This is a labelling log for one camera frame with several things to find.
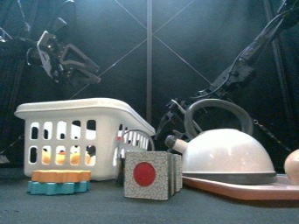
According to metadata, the white plastic laundry basket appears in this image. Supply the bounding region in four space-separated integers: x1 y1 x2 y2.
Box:
13 97 156 182

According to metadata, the yellow toy in basket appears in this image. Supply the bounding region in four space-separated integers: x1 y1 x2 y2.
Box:
41 147 97 166

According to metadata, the thin speckled block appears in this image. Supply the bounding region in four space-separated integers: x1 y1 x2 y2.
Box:
172 153 184 193

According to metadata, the speckled block with red circle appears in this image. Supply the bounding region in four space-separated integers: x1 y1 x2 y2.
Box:
123 150 177 201

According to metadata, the pink tray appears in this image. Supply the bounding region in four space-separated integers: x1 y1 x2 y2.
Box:
181 173 299 201

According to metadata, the orange gear block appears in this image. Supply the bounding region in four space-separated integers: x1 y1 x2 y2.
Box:
30 169 92 184

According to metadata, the peach coloured egg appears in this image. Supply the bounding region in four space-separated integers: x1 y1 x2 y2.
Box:
283 148 299 186

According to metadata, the teal gear block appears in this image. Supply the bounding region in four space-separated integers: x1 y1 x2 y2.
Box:
25 179 91 196

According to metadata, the grey wire loop handle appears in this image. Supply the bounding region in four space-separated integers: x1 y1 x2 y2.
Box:
119 128 156 153

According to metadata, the grey vertical frame pole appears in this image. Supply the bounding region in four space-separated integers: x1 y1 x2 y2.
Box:
145 0 153 124

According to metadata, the white kettle with grey handle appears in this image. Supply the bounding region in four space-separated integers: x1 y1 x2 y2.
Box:
163 98 277 186

